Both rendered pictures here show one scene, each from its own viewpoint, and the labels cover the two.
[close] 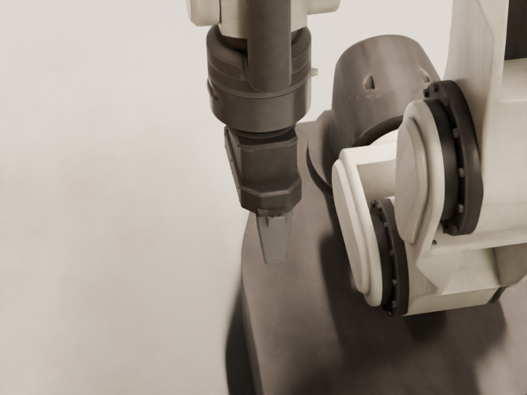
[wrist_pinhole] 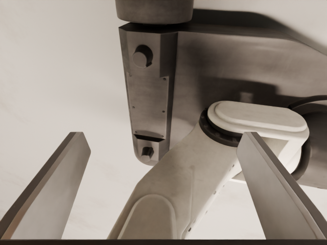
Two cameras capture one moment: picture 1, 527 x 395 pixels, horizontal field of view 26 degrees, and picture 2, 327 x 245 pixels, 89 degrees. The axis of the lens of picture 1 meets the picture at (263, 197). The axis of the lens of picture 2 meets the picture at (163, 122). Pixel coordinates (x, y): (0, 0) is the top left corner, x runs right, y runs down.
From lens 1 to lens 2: 1.03 m
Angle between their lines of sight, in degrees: 54
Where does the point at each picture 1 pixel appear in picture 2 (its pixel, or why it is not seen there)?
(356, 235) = (242, 120)
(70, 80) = not seen: outside the picture
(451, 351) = (194, 115)
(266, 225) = (16, 218)
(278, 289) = (260, 57)
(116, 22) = not seen: outside the picture
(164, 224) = not seen: outside the picture
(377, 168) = (280, 145)
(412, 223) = (121, 233)
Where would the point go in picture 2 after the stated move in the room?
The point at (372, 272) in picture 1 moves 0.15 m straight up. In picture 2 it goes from (216, 118) to (220, 179)
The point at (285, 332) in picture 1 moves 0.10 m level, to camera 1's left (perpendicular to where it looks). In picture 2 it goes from (231, 53) to (254, 4)
